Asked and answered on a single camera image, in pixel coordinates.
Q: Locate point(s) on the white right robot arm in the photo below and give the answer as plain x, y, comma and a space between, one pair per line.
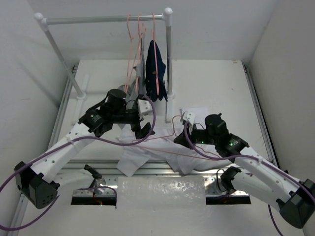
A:
292, 198

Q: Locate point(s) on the grey shirt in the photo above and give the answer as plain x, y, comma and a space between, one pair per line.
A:
130, 95

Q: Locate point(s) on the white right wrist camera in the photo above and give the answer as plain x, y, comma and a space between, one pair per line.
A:
188, 117

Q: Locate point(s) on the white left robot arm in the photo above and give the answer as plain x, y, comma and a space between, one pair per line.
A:
39, 180

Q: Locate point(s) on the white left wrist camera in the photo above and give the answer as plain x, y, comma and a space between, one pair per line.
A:
144, 107

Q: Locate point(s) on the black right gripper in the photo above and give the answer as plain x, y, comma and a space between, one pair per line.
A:
181, 139

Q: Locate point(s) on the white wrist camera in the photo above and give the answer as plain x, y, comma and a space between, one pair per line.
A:
188, 117
144, 107

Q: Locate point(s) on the aluminium frame rail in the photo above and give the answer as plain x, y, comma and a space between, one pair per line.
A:
156, 201

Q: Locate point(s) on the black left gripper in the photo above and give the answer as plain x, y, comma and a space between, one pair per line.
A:
137, 122

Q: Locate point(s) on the white shirt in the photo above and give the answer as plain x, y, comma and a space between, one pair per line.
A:
135, 156

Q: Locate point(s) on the pink wire hanger with navy garment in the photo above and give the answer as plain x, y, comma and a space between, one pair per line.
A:
155, 53

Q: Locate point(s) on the dark navy garment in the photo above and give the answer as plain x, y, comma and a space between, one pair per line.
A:
155, 70

